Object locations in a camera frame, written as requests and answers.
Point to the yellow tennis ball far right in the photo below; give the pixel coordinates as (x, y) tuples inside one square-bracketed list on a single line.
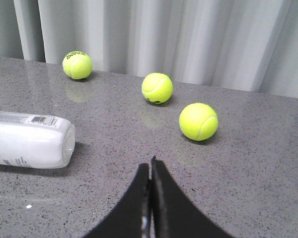
[(198, 121)]

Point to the white Wilson tennis ball can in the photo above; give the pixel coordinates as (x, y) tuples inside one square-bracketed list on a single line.
[(35, 141)]

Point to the grey pleated curtain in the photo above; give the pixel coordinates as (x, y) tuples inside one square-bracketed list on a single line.
[(249, 45)]

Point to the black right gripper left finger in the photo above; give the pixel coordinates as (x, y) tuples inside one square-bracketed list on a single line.
[(130, 216)]

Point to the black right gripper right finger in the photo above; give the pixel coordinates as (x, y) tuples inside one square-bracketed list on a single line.
[(174, 215)]

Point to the yellow Wilson tennis ball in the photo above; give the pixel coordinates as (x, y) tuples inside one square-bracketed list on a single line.
[(157, 88)]

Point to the yellow tennis ball centre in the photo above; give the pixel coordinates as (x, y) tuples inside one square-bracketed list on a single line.
[(77, 65)]

